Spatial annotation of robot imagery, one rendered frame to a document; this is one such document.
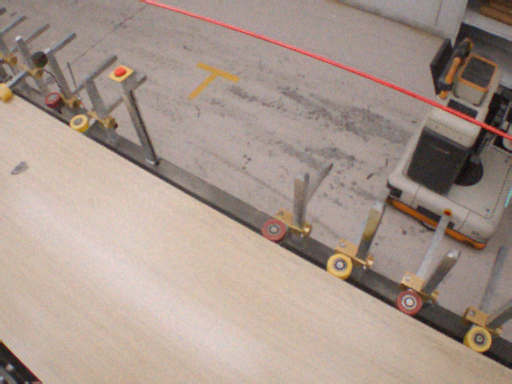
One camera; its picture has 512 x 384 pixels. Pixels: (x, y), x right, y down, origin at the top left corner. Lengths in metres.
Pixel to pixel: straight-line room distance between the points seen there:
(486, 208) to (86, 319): 2.00
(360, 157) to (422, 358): 1.72
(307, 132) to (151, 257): 1.73
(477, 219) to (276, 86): 1.71
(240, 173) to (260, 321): 1.52
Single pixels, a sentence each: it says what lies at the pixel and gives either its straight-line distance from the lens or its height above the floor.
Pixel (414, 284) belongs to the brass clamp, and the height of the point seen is 0.84.
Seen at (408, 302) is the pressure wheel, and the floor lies 0.91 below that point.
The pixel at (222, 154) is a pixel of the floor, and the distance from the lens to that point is 2.83.
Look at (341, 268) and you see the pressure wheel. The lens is 1.41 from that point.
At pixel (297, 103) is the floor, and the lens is 3.11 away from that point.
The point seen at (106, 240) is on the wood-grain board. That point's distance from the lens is 1.57.
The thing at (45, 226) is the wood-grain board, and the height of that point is 0.90.
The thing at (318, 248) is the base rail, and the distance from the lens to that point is 1.66.
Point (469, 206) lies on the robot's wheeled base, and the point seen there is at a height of 0.28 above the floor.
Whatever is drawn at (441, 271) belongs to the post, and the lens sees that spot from 1.35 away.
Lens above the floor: 2.19
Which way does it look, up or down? 56 degrees down
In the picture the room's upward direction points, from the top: 6 degrees counter-clockwise
